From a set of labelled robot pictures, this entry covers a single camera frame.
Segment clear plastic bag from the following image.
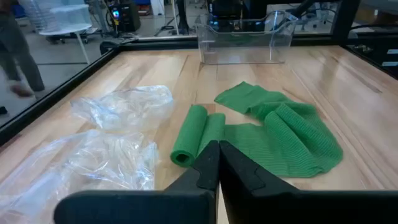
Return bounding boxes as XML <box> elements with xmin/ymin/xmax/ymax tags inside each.
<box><xmin>0</xmin><ymin>129</ymin><xmax>160</xmax><ymax>220</ymax></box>
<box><xmin>70</xmin><ymin>85</ymin><xmax>174</xmax><ymax>132</ymax></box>

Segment clear plastic bin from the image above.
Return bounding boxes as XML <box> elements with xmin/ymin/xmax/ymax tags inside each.
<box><xmin>195</xmin><ymin>10</ymin><xmax>299</xmax><ymax>65</ymax></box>

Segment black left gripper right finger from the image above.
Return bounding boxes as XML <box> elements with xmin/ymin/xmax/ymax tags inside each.
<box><xmin>219</xmin><ymin>140</ymin><xmax>398</xmax><ymax>224</ymax></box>

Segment person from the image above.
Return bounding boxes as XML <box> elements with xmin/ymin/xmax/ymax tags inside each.
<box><xmin>0</xmin><ymin>0</ymin><xmax>46</xmax><ymax>98</ymax></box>

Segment black computer tower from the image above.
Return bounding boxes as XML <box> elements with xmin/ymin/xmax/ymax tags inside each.
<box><xmin>107</xmin><ymin>1</ymin><xmax>141</xmax><ymax>33</ymax></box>

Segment green woven bandage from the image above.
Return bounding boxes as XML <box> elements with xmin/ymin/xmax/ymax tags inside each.
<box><xmin>170</xmin><ymin>81</ymin><xmax>344</xmax><ymax>179</ymax></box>

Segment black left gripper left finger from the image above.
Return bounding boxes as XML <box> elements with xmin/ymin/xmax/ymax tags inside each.
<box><xmin>53</xmin><ymin>139</ymin><xmax>221</xmax><ymax>224</ymax></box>

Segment stacked clear plastic containers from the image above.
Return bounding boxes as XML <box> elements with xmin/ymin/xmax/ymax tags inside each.
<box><xmin>17</xmin><ymin>0</ymin><xmax>93</xmax><ymax>32</ymax></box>

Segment white floor lamp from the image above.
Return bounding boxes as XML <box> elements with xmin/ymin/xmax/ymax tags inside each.
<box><xmin>39</xmin><ymin>23</ymin><xmax>94</xmax><ymax>65</ymax></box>

